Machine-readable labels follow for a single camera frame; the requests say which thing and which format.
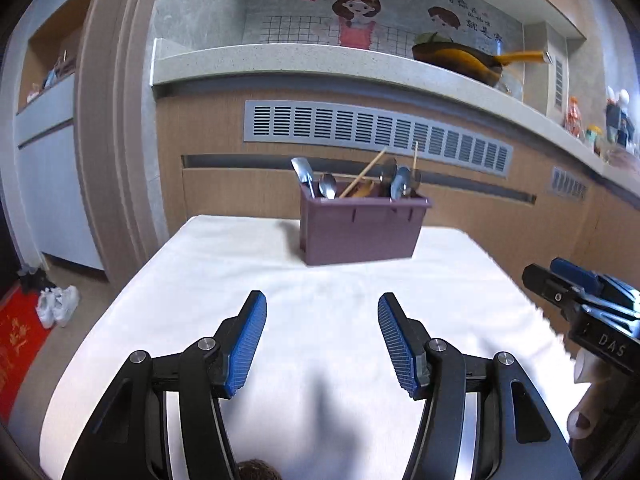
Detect red door mat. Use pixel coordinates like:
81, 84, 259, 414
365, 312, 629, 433
0, 285, 51, 425

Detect black handled metal spoon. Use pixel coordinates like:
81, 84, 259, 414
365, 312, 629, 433
378, 157, 397, 197

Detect black shoes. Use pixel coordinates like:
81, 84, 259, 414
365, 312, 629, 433
17, 266, 52, 295

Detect kitchen countertop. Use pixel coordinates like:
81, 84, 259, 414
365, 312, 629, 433
150, 38, 639, 195

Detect wooden chopstick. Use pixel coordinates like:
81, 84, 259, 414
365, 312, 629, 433
338, 148, 387, 198
411, 142, 420, 171

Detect cream tablecloth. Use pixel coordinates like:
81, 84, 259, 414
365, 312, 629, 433
39, 216, 585, 479

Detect white sneaker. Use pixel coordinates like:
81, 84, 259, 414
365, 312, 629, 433
52, 285, 80, 327
36, 288, 55, 330

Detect large grey vent grille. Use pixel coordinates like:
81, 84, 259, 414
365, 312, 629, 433
243, 100, 513, 178

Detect small grey vent grille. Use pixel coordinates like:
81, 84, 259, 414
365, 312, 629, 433
548, 167, 589, 202

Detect shovel handle metal spoon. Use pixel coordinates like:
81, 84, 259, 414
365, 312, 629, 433
291, 157, 316, 198

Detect orange frying pan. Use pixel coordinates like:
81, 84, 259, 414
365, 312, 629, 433
412, 41, 551, 88

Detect purple plastic utensil caddy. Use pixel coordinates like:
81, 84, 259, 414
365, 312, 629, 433
299, 184, 432, 266

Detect brown wooden spoon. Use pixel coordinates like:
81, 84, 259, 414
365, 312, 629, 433
346, 180, 380, 198

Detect orange bottle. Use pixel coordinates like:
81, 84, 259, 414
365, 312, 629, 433
564, 96, 584, 139

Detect person's right hand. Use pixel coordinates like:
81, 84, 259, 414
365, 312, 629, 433
566, 349, 626, 440

